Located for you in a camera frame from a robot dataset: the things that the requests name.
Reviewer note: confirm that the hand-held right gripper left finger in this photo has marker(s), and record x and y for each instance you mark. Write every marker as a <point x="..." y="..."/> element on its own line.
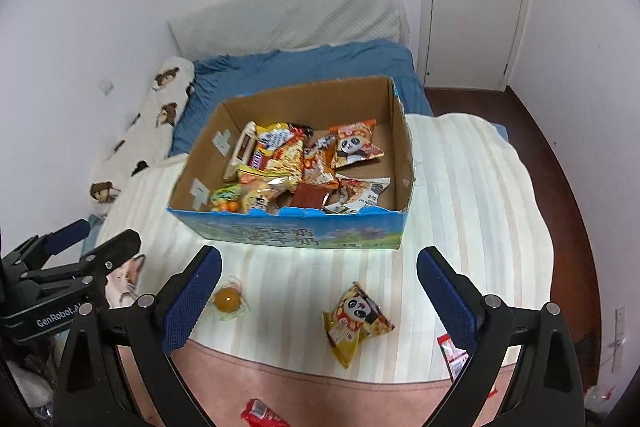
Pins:
<point x="195" y="297"/>

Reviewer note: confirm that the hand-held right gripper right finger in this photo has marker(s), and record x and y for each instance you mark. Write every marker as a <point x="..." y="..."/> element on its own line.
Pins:
<point x="450" y="302"/>

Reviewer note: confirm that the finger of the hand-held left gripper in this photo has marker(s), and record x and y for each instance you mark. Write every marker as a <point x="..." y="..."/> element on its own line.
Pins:
<point x="65" y="234"/>
<point x="115" y="252"/>

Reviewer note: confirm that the long red white packet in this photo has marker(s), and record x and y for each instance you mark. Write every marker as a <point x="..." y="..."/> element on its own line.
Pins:
<point x="452" y="352"/>

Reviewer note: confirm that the yellow panda snack packet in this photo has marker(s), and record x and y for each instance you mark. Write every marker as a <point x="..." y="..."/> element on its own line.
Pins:
<point x="355" y="317"/>

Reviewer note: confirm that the green colourful candy bag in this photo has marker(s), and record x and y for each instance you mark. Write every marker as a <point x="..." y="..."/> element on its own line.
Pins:
<point x="225" y="202"/>

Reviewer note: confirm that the clear yellow bread packet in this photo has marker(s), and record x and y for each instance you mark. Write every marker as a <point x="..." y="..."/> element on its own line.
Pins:
<point x="260" y="199"/>

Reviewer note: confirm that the printed cardboard box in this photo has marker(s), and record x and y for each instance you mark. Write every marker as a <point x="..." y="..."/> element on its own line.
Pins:
<point x="300" y="232"/>

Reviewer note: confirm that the small red snack packet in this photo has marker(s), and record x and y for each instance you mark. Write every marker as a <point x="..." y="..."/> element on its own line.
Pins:
<point x="260" y="412"/>

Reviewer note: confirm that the white grey snack packet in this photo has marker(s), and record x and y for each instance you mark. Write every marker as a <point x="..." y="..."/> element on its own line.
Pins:
<point x="367" y="194"/>

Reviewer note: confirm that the dark brown snack packet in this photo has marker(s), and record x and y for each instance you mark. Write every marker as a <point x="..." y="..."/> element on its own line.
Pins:
<point x="307" y="197"/>

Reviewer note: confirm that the chocolate stick biscuit box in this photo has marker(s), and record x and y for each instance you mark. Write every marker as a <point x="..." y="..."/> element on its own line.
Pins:
<point x="243" y="152"/>

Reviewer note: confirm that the yellow instant noodle packet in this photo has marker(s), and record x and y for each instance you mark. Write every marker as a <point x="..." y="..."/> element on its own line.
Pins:
<point x="277" y="152"/>

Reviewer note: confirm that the large orange panda packet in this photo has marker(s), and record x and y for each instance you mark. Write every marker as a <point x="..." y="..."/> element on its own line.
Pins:
<point x="355" y="147"/>

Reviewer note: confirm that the pale plastic bag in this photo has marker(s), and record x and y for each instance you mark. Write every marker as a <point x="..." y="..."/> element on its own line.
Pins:
<point x="27" y="387"/>

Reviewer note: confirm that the cat print blanket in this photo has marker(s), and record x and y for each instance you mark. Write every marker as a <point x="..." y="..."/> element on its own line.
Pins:
<point x="450" y="207"/>

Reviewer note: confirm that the bear print pillow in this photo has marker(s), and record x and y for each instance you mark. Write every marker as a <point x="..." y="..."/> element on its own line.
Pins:
<point x="150" y="132"/>

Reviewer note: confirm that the crumpled plastic wrapper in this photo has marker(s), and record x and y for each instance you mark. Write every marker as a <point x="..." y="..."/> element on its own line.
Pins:
<point x="600" y="397"/>

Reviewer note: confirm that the blue bed sheet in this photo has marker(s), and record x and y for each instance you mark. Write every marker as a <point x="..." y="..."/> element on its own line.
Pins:
<point x="300" y="67"/>

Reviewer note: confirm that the white padded headboard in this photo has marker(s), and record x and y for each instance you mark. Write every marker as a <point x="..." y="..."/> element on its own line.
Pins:
<point x="290" y="17"/>

